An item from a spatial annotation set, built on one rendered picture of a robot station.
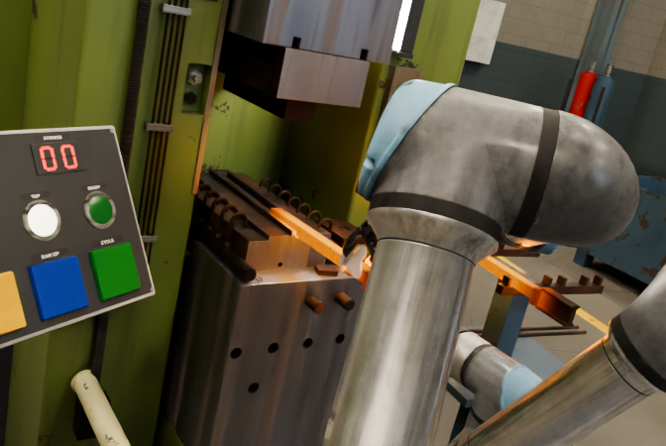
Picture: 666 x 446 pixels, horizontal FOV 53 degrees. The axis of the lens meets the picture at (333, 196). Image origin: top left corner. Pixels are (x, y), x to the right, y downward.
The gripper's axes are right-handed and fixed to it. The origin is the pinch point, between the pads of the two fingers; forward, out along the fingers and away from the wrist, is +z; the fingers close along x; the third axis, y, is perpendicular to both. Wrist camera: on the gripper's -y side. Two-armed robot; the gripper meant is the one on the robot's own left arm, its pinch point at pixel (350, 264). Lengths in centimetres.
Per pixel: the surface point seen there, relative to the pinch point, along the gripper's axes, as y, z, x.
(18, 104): -70, 30, -45
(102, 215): -8.6, -4.3, -45.6
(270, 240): -14.1, 10.5, -7.4
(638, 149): -344, 258, 854
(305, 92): -29.1, -16.1, -6.0
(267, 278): -7.7, 14.5, -8.7
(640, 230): -92, 117, 370
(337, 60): -32.5, -22.1, -0.3
